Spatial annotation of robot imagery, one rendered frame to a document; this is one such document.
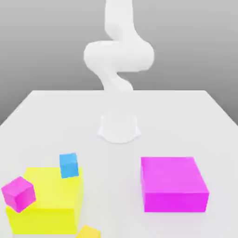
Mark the small blue cube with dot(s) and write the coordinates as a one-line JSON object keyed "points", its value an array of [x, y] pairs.
{"points": [[69, 165]]}

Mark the large magenta box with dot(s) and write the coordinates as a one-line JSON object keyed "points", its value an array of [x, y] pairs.
{"points": [[173, 184]]}

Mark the large yellow box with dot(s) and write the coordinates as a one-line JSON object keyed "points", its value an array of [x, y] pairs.
{"points": [[54, 200]]}

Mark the small yellow cube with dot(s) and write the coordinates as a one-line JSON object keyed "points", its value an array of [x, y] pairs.
{"points": [[89, 232]]}

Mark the small magenta cube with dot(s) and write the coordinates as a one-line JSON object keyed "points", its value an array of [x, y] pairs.
{"points": [[18, 194]]}

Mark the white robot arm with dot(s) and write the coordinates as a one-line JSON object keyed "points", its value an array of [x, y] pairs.
{"points": [[119, 55]]}

